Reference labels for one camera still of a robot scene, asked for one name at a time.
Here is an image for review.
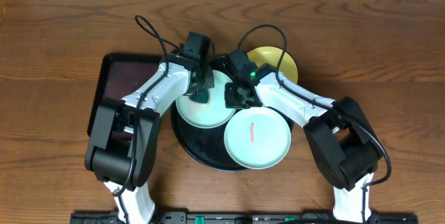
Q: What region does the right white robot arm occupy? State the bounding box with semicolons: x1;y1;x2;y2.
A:
225;63;389;223

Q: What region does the yellow plate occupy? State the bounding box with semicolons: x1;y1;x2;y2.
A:
247;47;298;83

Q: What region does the green yellow sponge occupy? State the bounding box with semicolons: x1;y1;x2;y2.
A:
189;90;210;104

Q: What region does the dark rectangular tray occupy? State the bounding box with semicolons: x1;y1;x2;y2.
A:
87;53;161;136

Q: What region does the round black tray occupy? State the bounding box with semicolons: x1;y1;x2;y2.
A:
170;57;293;171

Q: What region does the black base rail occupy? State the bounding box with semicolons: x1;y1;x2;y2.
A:
70;211;419;224

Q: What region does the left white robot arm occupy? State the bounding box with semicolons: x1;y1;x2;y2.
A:
84;50;213;223

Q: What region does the light green plate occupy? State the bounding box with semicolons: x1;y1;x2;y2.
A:
223;107;291;170
175;70;236;129

